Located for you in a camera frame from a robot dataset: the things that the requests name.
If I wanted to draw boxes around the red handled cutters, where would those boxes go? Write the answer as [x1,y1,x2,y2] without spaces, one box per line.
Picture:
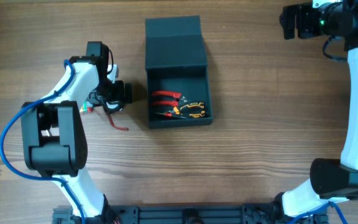
[151,90,188,107]

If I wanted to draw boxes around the orange black pliers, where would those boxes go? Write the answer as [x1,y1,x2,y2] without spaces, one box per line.
[152,101,207,119]

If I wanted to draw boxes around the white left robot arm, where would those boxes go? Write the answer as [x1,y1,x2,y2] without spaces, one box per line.
[19,42,132,223]

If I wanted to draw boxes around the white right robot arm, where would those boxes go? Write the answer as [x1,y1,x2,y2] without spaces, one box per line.
[271,1,358,223]

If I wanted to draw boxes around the clear screwdriver set case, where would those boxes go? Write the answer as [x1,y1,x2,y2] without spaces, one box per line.
[80,101,93,113]

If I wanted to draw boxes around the dark green open box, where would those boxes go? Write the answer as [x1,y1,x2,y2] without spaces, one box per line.
[145,16,213,129]

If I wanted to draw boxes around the left arm white wrist camera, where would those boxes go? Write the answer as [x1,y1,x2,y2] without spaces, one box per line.
[107,64,119,83]

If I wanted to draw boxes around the arm white wrist camera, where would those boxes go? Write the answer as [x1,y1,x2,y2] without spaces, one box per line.
[313,0,342,8]
[107,64,119,83]

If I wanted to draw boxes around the right arm white wrist camera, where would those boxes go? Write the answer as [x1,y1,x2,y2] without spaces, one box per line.
[313,0,342,8]

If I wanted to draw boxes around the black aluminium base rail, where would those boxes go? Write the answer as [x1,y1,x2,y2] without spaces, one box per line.
[51,202,328,224]

